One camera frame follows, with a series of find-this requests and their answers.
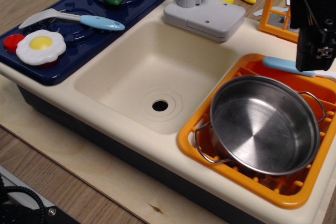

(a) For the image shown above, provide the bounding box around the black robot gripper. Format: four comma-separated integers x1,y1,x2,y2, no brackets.
290,0,335,72

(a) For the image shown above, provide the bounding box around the stainless steel pan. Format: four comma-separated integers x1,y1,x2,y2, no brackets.
209,75,320,176

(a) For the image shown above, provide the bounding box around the orange toy dish rack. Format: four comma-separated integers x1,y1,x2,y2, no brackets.
259,0,299,43

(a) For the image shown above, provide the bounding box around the grey toy faucet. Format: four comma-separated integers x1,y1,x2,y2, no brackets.
164,0,246,42

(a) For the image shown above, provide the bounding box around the orange dish drainer basket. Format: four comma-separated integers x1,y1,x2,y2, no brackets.
177,54,335,209

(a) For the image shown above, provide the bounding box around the cream toy sink unit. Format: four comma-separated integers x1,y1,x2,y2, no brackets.
1,4,335,223

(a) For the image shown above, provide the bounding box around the light wooden base board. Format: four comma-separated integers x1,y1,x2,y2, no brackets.
0,0,336,224

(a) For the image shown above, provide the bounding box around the dark blue toy stove top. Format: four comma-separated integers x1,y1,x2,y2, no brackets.
1,0,165,86

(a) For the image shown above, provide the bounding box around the white yellow toy fried egg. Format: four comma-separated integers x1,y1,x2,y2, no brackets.
15,29,67,66

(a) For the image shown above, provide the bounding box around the red toy stove knob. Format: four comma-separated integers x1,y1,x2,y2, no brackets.
3,34,25,52

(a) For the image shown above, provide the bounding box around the blue handled white toy utensil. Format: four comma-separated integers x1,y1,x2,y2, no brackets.
262,56,335,82

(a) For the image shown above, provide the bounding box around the blue handled grey toy spoon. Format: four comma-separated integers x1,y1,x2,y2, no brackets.
18,8,125,31

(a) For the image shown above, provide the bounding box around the black braided cable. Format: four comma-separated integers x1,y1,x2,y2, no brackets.
0,174,45,224

